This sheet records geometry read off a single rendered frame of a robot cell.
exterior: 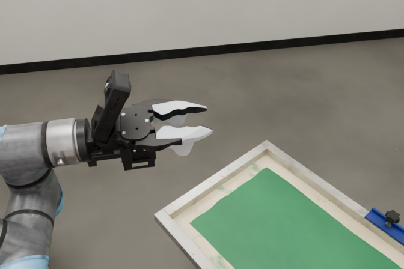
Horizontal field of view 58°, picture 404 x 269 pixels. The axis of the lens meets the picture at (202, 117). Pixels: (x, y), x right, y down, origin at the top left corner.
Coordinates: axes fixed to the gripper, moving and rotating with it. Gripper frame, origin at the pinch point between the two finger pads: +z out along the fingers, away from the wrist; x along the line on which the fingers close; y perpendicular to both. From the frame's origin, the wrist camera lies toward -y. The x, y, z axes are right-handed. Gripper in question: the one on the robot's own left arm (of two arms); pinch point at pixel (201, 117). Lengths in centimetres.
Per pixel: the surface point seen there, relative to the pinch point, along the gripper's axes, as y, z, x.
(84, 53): 192, -67, -277
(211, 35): 184, 68, -278
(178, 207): 72, -2, -23
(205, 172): 184, 28, -109
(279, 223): 74, 32, -12
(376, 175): 180, 152, -82
